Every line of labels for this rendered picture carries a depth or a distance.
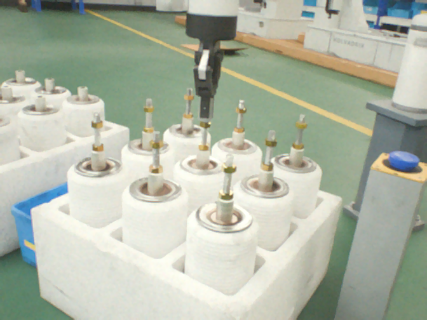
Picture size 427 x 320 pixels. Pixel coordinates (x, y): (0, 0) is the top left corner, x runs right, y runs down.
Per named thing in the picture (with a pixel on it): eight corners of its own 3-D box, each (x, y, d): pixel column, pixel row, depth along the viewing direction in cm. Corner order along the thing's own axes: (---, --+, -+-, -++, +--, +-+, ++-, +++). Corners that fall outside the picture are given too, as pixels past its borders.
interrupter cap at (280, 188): (298, 197, 62) (298, 193, 62) (252, 202, 60) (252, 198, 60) (274, 176, 69) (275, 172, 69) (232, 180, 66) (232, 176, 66)
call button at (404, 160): (389, 160, 62) (393, 148, 61) (418, 168, 60) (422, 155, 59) (383, 169, 59) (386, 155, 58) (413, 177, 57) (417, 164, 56)
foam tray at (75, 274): (176, 211, 105) (179, 144, 97) (326, 274, 86) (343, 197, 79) (40, 296, 74) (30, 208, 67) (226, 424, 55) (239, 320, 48)
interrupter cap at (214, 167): (170, 164, 70) (170, 160, 70) (204, 155, 75) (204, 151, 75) (199, 180, 65) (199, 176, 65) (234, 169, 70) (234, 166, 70)
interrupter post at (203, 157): (192, 166, 70) (193, 147, 69) (203, 162, 72) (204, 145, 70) (201, 171, 69) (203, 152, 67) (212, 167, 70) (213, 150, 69)
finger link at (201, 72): (198, 44, 59) (199, 54, 61) (192, 70, 58) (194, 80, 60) (215, 45, 59) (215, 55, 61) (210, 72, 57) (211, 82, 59)
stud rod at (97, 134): (94, 157, 66) (93, 112, 63) (101, 157, 67) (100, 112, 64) (94, 160, 65) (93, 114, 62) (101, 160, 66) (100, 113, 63)
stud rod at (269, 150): (269, 179, 63) (276, 132, 60) (262, 179, 63) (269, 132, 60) (268, 176, 64) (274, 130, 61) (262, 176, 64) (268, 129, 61)
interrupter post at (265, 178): (274, 191, 64) (277, 171, 63) (260, 192, 63) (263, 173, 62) (267, 184, 66) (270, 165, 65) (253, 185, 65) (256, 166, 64)
